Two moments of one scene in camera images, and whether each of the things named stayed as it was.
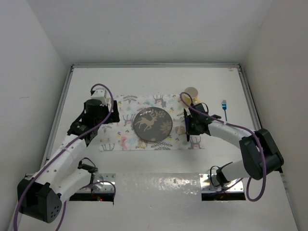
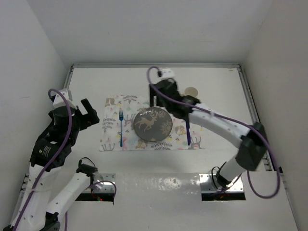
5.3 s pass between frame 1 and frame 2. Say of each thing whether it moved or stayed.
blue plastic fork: moved
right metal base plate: stayed
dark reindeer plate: stayed
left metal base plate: stayed
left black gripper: moved
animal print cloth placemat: stayed
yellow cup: stayed
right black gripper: moved
